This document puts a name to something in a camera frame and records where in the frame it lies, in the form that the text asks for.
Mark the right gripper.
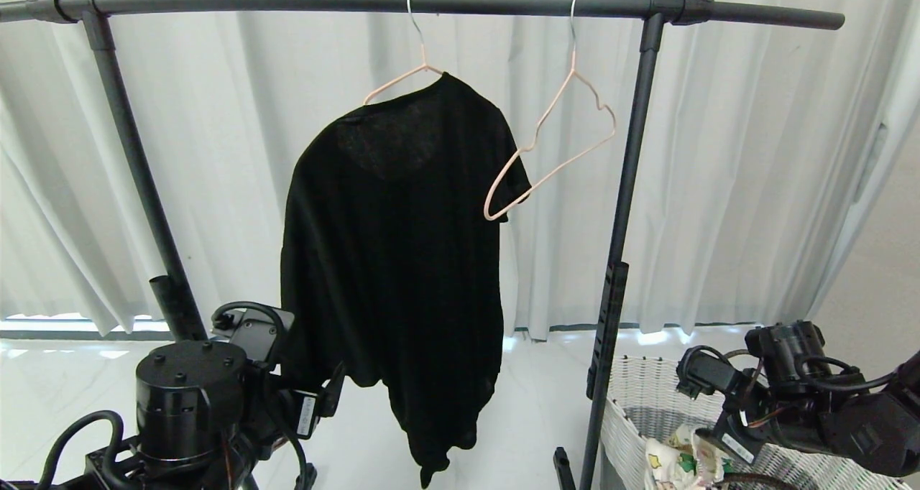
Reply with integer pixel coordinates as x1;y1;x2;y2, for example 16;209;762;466
692;397;788;466

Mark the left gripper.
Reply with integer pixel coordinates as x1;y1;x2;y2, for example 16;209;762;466
250;363;347;444

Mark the cream printed garment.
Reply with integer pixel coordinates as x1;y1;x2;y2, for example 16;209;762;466
643;425;727;490

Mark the black short-sleeved shirt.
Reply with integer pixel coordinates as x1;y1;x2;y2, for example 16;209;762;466
279;72;533;489

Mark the pink clothes hanger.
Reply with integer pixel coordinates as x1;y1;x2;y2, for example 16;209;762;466
483;0;617;222
362;0;446;106

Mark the white laundry basket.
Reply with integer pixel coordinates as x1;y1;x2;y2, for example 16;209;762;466
600;353;920;490

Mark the black clothes rack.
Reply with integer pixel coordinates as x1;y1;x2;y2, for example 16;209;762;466
0;0;845;490

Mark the white curtain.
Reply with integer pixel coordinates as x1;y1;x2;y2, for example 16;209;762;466
0;0;920;341

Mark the black cable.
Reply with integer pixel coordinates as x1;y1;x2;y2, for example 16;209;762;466
36;302;317;490
678;344;899;397

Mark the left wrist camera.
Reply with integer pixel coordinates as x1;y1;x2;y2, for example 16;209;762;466
212;305;295;367

